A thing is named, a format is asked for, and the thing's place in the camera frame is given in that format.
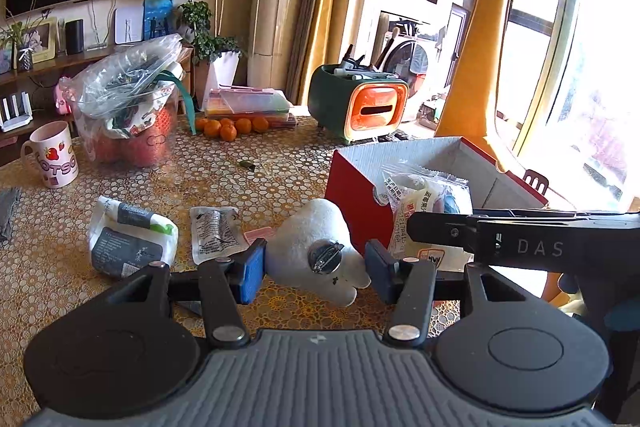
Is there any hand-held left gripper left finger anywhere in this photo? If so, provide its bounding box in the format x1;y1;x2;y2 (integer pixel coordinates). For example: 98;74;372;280
102;237;268;350

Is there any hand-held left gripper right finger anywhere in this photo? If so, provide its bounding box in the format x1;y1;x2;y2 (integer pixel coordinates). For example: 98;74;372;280
364;238;541;351

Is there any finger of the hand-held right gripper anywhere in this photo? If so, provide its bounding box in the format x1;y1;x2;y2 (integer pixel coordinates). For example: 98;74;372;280
406;211;482;254
471;208;592;221

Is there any white blue snack packet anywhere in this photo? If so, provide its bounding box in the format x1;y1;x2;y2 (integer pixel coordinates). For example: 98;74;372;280
375;161;474;269

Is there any white plush toy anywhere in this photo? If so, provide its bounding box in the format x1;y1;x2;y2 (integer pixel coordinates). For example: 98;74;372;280
264;198;372;307

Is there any red cardboard box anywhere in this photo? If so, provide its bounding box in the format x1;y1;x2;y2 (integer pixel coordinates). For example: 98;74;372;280
325;136;549;283

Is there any floral patterned desktop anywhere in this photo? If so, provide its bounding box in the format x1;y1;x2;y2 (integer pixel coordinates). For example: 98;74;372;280
0;114;481;415

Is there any wooden chair back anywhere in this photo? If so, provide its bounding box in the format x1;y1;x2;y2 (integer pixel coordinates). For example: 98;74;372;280
522;169;549;198

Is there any clear packet with black item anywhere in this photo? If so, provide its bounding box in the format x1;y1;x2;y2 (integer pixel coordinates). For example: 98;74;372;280
189;206;247;266

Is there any white green wet wipes pack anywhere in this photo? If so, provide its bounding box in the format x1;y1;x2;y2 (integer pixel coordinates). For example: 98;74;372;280
89;196;179;279

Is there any yellow giraffe plush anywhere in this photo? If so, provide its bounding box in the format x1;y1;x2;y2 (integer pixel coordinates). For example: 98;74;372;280
434;0;526;174

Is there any red patterned bucket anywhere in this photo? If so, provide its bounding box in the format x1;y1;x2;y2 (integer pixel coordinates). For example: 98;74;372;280
80;97;180;168

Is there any large window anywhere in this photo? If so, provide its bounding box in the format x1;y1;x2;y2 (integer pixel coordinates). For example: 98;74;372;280
500;0;640;214

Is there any green orange desk organiser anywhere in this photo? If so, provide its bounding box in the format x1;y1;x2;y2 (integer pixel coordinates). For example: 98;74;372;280
307;63;411;145

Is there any washing machine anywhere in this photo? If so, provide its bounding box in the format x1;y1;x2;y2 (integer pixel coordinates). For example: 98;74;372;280
382;34;448;124

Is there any yellow curtain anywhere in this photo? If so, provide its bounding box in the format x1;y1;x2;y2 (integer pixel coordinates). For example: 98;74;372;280
286;0;391;106

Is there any pink strawberry mug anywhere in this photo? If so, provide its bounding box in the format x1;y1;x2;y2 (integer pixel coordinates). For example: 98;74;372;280
20;121;80;189

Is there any clear plastic bag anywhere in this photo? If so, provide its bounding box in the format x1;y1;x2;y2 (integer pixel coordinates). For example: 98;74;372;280
59;33;184;140

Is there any grey cloth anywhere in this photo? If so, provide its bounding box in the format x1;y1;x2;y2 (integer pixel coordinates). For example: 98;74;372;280
0;188;22;243

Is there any pink house lamp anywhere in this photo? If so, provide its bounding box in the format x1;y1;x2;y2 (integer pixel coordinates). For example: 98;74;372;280
53;82;72;116

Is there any white flat router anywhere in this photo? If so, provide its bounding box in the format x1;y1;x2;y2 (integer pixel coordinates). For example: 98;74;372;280
114;6;145;45

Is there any white router with antennas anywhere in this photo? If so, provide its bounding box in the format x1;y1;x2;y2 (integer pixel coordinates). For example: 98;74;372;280
0;93;34;132

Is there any black speaker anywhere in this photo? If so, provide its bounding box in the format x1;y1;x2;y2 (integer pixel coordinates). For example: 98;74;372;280
66;19;85;56

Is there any small vase with twigs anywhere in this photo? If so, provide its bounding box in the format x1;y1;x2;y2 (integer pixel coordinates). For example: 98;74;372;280
0;0;53;72

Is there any yellow photo frame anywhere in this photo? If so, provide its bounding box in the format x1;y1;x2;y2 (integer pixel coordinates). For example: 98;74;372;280
14;17;58;71

